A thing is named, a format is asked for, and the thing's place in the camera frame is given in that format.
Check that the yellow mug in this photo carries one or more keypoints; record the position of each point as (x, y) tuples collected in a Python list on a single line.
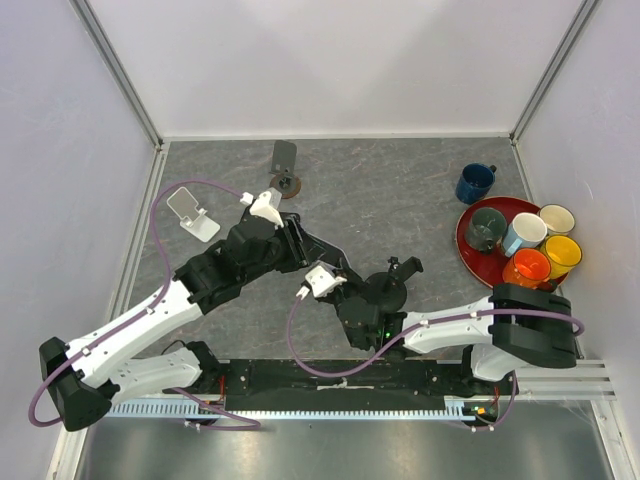
[(563, 254)]

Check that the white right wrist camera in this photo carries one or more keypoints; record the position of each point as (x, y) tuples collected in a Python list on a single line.
[(319, 281)]

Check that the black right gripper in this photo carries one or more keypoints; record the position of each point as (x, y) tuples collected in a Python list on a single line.
[(347, 285)]

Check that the grey green mug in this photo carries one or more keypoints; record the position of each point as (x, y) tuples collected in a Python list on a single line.
[(485, 229)]

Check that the round wooden base phone stand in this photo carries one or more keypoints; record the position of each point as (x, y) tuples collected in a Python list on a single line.
[(283, 161)]

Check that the grey slotted cable duct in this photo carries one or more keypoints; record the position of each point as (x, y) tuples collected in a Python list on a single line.
[(181, 408)]

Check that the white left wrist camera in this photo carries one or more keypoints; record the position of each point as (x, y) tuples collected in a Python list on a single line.
[(265, 205)]

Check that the aluminium frame post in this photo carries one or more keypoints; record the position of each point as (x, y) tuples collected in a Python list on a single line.
[(579, 22), (107, 52)]

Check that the dark blue mug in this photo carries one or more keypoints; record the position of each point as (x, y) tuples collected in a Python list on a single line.
[(474, 182)]

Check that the white metal phone stand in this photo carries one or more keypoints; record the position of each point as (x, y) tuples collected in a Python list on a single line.
[(193, 218)]

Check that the aluminium frame post left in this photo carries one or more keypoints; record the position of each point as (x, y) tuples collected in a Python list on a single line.
[(107, 52)]

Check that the black clamp phone stand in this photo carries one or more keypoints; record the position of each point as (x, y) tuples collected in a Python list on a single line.
[(387, 289)]

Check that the white light blue mug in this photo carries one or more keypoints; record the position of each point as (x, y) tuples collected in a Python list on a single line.
[(526, 230)]

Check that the aluminium frame post right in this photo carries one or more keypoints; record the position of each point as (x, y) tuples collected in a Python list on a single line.
[(579, 22)]

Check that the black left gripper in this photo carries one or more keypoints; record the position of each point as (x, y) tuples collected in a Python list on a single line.
[(305, 250)]

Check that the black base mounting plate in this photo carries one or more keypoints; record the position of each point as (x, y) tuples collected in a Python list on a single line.
[(278, 385)]

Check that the red round tray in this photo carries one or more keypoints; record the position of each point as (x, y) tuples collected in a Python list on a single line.
[(488, 268)]

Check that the orange mug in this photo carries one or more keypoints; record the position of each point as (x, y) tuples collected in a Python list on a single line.
[(531, 269)]

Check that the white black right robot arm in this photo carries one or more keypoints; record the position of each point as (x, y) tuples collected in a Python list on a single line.
[(511, 328)]

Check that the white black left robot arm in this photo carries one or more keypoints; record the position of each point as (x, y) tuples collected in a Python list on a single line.
[(87, 376)]

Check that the cream mug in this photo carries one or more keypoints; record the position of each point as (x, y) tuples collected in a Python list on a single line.
[(558, 219)]

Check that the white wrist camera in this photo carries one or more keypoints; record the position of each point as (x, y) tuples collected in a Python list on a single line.
[(319, 281), (265, 205)]

